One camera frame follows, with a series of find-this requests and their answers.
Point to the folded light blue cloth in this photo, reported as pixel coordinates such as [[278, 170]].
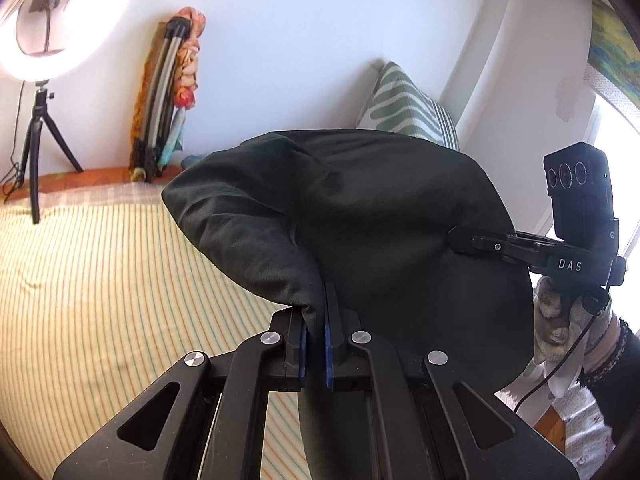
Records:
[[192, 161]]

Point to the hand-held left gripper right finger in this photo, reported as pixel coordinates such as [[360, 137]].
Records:
[[329, 360]]

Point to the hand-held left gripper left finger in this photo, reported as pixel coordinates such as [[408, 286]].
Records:
[[302, 355]]

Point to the white printed cloth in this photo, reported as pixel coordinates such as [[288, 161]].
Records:
[[585, 430]]

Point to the folded metal stand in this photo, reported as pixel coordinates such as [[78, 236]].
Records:
[[162, 90]]

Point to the folded chair with colourful cloth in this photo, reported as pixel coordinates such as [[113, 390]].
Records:
[[189, 60]]

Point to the yellow striped bedspread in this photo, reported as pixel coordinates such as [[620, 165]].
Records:
[[125, 285]]

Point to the black pants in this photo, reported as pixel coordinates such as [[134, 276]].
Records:
[[375, 210]]

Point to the wooden bed frame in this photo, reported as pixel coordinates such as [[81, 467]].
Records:
[[550, 427]]

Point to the green patterned white pillow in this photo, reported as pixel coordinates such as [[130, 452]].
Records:
[[400, 105]]

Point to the yellow green printed curtain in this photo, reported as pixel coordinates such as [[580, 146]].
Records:
[[612, 55]]

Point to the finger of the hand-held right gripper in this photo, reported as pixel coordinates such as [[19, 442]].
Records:
[[480, 242]]

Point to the person's right hand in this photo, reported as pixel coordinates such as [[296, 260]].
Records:
[[550, 310]]

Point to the orange bed sheet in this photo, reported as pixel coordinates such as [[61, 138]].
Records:
[[75, 180]]

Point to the black tripod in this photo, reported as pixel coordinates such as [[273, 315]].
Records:
[[37, 125]]

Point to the window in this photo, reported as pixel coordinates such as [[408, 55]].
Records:
[[622, 170]]

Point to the phone holder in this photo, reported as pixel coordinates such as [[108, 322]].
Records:
[[47, 10]]

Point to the person's right forearm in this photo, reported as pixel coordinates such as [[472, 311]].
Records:
[[622, 360]]

